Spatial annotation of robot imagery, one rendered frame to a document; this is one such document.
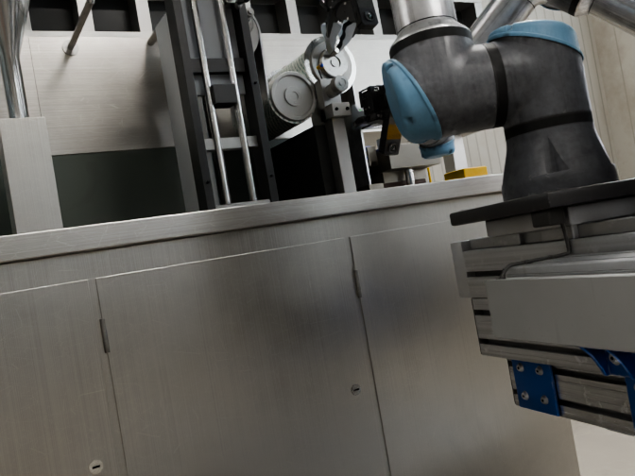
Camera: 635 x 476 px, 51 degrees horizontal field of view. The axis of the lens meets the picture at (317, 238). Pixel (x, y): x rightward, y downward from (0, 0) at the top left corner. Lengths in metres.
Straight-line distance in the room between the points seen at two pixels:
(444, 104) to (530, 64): 0.12
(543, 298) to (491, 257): 0.29
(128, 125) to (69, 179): 0.21
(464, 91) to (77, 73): 1.17
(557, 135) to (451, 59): 0.17
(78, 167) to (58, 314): 0.71
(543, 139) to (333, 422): 0.68
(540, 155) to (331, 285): 0.54
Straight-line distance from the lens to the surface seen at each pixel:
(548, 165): 0.92
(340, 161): 1.60
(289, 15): 2.12
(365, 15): 1.56
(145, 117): 1.84
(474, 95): 0.91
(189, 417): 1.20
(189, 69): 1.41
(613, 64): 5.03
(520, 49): 0.94
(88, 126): 1.80
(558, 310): 0.72
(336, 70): 1.69
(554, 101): 0.93
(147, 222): 1.14
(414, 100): 0.90
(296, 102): 1.63
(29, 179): 1.49
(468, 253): 1.06
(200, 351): 1.19
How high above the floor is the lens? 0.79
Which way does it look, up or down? 1 degrees up
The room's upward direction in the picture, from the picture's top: 10 degrees counter-clockwise
